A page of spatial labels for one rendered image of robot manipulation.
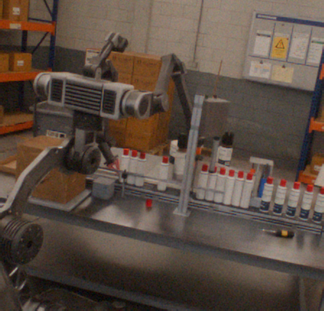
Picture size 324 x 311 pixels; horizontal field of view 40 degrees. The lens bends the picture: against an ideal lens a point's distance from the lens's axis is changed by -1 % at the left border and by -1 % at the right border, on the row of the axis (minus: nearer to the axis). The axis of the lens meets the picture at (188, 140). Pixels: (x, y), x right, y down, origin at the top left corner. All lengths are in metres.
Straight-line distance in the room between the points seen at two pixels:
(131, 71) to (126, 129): 0.80
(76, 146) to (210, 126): 0.70
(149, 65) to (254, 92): 1.86
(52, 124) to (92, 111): 2.85
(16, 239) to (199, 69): 5.70
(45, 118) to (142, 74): 1.64
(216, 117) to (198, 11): 5.01
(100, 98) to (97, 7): 6.11
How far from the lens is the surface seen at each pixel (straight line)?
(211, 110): 2.34
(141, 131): 6.12
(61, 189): 2.42
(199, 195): 2.61
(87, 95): 2.12
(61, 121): 4.91
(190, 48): 7.32
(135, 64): 6.05
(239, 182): 2.56
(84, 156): 2.18
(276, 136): 7.02
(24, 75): 6.79
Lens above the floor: 1.81
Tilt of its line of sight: 14 degrees down
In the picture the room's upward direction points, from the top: 9 degrees clockwise
